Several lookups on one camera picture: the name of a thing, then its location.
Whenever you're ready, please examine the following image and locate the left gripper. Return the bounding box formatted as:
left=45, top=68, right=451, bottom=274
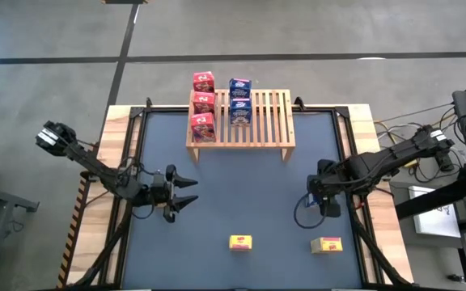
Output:
left=138, top=164, right=200, bottom=224

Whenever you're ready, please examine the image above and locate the black aluminium rig frame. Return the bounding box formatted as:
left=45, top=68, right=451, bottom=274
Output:
left=70, top=96, right=414, bottom=291

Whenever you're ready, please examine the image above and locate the white board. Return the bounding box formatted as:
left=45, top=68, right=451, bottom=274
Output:
left=408, top=184, right=462, bottom=238

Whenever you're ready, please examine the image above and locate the yellow Corn Pops cereal box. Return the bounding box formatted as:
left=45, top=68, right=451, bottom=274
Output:
left=229, top=234, right=253, bottom=251
left=311, top=236, right=344, bottom=255

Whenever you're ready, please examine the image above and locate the striped warning strip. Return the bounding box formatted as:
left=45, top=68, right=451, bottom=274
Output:
left=56, top=176, right=91, bottom=289

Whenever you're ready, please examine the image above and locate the black slanted beam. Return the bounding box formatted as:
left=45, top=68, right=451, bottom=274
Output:
left=394, top=167, right=466, bottom=221

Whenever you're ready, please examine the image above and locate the blue-grey table mat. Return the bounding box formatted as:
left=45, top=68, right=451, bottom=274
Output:
left=122, top=111, right=364, bottom=290

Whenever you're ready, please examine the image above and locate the wooden table border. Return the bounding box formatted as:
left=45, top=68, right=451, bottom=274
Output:
left=66, top=103, right=415, bottom=286

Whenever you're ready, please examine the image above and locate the wooden slatted shelf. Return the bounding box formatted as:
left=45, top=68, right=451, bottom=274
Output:
left=186, top=88, right=297, bottom=162

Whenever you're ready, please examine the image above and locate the red Froot Loops cereal box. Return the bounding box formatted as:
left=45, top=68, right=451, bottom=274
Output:
left=193, top=91, right=217, bottom=115
left=193, top=71, right=216, bottom=93
left=190, top=112, right=217, bottom=143

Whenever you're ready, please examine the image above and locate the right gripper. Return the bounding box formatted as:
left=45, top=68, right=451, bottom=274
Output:
left=306, top=158, right=344, bottom=219

